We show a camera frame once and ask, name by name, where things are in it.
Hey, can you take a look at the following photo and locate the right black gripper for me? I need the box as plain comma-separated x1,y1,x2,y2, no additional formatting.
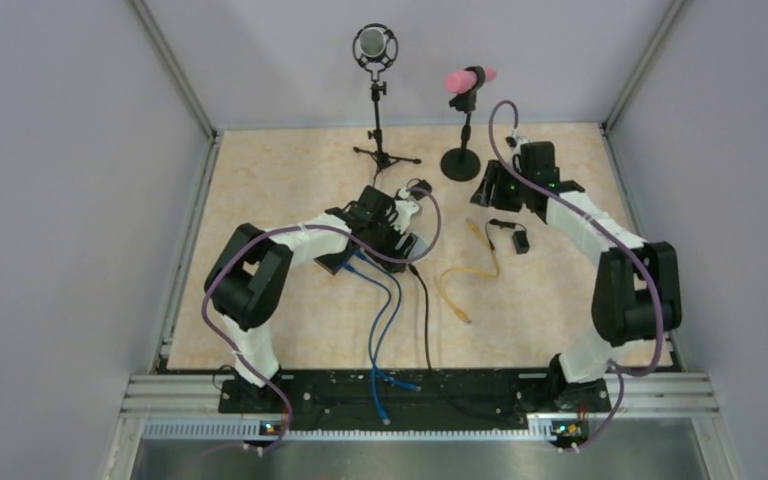
471,161,532,215

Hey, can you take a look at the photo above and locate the black cable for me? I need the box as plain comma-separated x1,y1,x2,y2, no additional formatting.
407,263,436,372

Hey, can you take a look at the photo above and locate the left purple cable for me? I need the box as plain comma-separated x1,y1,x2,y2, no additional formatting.
201,188,444,455

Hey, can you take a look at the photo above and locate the black network switch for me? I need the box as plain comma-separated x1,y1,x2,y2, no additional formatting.
314,247,356,276

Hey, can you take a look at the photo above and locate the yellow ethernet cable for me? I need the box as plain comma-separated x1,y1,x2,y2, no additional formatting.
439,217,502,326

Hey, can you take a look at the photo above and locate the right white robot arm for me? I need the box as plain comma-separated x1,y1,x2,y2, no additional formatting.
470,134,682,412

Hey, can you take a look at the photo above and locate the white network switch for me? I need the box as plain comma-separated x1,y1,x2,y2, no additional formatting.
409,232,430,263

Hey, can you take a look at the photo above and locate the black tripod microphone stand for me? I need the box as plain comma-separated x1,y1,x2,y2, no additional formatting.
353,66,422,187

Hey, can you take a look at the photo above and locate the white slotted cable duct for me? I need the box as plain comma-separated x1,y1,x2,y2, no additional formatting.
142,416,585,442

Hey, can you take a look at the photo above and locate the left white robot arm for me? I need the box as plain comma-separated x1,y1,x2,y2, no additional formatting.
203,180,432,414

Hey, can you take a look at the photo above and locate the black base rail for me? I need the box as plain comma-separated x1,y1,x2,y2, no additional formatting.
218,368,611,432

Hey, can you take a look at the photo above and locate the pink foam microphone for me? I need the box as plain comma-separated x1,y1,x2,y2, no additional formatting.
444,66,498,94

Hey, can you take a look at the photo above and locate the purple cable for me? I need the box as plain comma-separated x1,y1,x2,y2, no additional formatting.
488,99,666,452
201,188,444,455

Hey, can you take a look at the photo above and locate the black power adapter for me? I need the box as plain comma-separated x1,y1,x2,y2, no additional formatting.
410,180,433,196
512,230,531,255

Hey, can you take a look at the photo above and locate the blue ethernet cable short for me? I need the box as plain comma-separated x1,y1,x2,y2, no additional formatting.
354,251,422,392

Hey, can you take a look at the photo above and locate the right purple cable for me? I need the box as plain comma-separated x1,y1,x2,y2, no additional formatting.
488,99,666,452

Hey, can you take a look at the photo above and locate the grey studio microphone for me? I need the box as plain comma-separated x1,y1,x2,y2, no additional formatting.
352,23,399,76

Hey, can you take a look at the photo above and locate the black round-base microphone stand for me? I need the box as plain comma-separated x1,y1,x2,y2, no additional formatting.
440,92,480,182

